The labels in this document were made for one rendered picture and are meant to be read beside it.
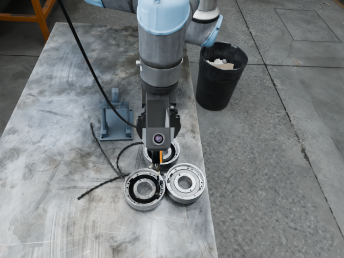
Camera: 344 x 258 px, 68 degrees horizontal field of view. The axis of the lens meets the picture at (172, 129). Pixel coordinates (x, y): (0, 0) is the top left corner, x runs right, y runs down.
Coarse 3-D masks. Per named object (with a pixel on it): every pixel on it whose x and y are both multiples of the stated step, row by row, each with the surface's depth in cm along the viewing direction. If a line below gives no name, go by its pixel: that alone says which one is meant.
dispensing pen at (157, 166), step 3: (153, 153) 60; (156, 153) 60; (159, 153) 60; (153, 156) 60; (156, 156) 60; (159, 156) 60; (153, 159) 60; (156, 159) 60; (159, 159) 60; (153, 162) 60; (156, 162) 61; (159, 162) 61; (156, 165) 62; (159, 165) 63; (156, 168) 63; (159, 168) 63; (156, 171) 63; (159, 171) 63; (156, 174) 63; (159, 174) 64
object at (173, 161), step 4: (176, 140) 74; (144, 144) 73; (176, 144) 75; (144, 148) 73; (176, 148) 74; (144, 152) 71; (168, 152) 73; (176, 152) 73; (144, 156) 71; (148, 156) 72; (164, 156) 72; (168, 156) 72; (176, 156) 72; (148, 160) 70; (172, 160) 70; (176, 160) 72; (148, 164) 71; (152, 164) 70; (160, 164) 69; (164, 164) 69; (168, 164) 70; (172, 164) 71; (160, 168) 71; (164, 168) 71
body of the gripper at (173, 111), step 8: (144, 88) 47; (152, 88) 45; (160, 88) 45; (168, 88) 46; (144, 96) 53; (144, 104) 51; (144, 112) 51; (176, 112) 52; (144, 120) 52; (176, 120) 53
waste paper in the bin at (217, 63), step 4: (216, 60) 191; (220, 60) 190; (224, 60) 193; (212, 64) 188; (216, 64) 190; (220, 64) 181; (224, 64) 182; (228, 64) 182; (232, 64) 182; (224, 68) 181; (228, 68) 182; (232, 68) 182
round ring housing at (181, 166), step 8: (176, 168) 70; (184, 168) 70; (192, 168) 70; (168, 176) 68; (176, 176) 68; (184, 176) 69; (200, 176) 69; (168, 184) 67; (176, 184) 67; (192, 184) 67; (200, 184) 67; (168, 192) 65; (184, 192) 66; (200, 192) 65; (176, 200) 65; (184, 200) 64; (192, 200) 64
